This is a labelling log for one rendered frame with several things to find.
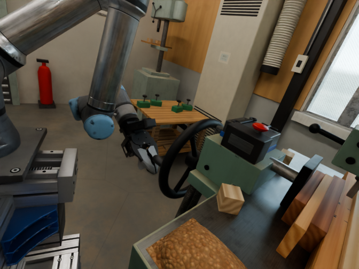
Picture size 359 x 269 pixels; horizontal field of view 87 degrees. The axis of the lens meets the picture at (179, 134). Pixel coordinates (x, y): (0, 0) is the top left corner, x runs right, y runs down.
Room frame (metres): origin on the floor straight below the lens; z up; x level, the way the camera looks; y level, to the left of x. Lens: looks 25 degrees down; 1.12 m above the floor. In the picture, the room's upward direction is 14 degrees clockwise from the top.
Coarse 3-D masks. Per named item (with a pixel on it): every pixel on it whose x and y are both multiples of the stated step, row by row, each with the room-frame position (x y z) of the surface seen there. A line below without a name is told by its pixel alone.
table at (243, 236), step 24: (216, 192) 0.32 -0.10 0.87; (264, 192) 0.32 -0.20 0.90; (192, 216) 0.21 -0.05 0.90; (216, 216) 0.22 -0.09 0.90; (240, 216) 0.24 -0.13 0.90; (264, 216) 0.25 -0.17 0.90; (144, 240) 0.16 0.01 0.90; (240, 240) 0.19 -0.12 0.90; (264, 240) 0.20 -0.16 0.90; (144, 264) 0.13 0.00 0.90; (264, 264) 0.16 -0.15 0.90; (288, 264) 0.17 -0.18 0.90
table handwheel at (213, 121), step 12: (204, 120) 0.51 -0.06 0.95; (216, 120) 0.54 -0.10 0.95; (192, 132) 0.46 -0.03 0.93; (180, 144) 0.43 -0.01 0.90; (192, 144) 0.48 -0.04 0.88; (168, 156) 0.42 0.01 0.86; (192, 156) 0.51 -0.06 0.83; (168, 168) 0.41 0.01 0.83; (192, 168) 0.49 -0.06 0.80; (180, 180) 0.49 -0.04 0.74; (168, 192) 0.43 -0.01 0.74; (180, 192) 0.49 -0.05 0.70
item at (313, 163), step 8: (272, 160) 0.35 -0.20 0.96; (312, 160) 0.31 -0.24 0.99; (320, 160) 0.32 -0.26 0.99; (272, 168) 0.34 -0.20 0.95; (280, 168) 0.33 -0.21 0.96; (288, 168) 0.33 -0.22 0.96; (304, 168) 0.28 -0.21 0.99; (312, 168) 0.28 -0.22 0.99; (288, 176) 0.32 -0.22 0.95; (296, 176) 0.28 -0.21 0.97; (304, 176) 0.28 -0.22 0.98; (296, 184) 0.28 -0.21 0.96; (304, 184) 0.28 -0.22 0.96; (288, 192) 0.28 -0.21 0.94; (296, 192) 0.27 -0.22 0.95; (288, 200) 0.28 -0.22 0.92
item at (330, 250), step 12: (348, 180) 0.38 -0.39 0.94; (348, 204) 0.29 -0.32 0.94; (336, 216) 0.24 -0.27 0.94; (348, 216) 0.25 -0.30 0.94; (336, 228) 0.22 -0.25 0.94; (324, 240) 0.19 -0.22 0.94; (336, 240) 0.19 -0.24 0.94; (312, 252) 0.19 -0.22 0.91; (324, 252) 0.17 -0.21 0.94; (336, 252) 0.17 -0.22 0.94; (312, 264) 0.16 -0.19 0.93; (324, 264) 0.15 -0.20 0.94; (336, 264) 0.16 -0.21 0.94
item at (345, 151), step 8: (352, 136) 0.30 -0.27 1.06; (344, 144) 0.30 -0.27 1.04; (352, 144) 0.30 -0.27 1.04; (344, 152) 0.30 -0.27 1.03; (352, 152) 0.29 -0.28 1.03; (336, 160) 0.30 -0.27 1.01; (344, 160) 0.30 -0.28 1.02; (352, 160) 0.29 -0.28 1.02; (344, 168) 0.29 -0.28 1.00; (352, 168) 0.29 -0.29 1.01
